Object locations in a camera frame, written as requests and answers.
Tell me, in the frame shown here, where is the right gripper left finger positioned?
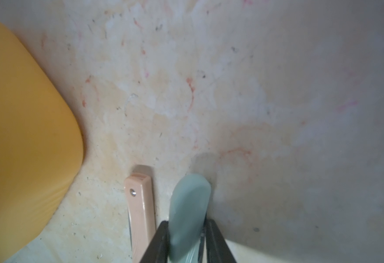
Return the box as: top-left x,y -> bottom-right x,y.
140,221 -> 170,263

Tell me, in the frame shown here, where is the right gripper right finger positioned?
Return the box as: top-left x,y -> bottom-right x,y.
205,219 -> 237,263

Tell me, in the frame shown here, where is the pink folding fruit knife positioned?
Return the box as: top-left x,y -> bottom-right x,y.
124,173 -> 156,263

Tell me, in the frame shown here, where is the yellow plastic storage box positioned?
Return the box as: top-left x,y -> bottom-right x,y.
0,23 -> 83,263

